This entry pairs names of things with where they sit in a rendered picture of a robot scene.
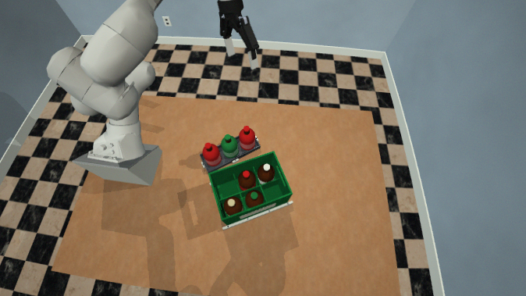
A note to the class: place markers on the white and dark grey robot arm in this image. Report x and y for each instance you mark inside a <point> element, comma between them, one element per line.
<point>120,44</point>

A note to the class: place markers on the brown bottle with green cap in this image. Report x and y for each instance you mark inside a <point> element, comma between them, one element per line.
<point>253,199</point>

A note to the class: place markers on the brown bottle with red cap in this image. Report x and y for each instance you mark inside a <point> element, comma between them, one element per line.
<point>246,180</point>

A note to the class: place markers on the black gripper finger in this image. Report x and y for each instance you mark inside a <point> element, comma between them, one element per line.
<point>227,34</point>
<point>246,30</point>

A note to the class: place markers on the red bottle with pink label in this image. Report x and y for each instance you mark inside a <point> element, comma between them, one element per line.
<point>247,138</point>
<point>211,154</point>

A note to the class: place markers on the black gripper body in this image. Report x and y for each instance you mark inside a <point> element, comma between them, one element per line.
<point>231,9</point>

